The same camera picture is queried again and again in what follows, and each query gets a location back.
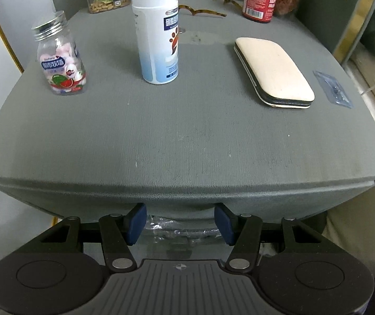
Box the brown spiral hair clip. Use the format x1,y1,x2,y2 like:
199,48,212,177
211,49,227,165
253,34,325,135
177,0,244,18

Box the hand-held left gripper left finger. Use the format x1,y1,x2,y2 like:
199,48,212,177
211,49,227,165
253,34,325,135
38,203,147,273

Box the clear plastic packet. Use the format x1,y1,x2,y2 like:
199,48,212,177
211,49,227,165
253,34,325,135
312,70,353,108

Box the beige case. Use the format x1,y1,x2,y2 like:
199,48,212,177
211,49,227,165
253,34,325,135
234,37,316,109

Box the clear plastic bag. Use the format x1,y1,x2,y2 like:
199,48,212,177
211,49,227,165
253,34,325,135
143,214,226,248

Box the wooden drawer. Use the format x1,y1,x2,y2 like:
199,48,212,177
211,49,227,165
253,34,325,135
0,180,375,225

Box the grey nightstand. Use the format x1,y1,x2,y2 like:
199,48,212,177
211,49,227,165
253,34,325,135
0,7,375,227

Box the white spray can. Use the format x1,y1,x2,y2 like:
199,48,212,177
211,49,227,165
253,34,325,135
128,0,180,85

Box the clear candy bottle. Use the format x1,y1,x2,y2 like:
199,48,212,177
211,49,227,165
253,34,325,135
31,10,87,97

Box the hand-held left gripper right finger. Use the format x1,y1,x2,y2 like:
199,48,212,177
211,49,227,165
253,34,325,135
214,203,335,274

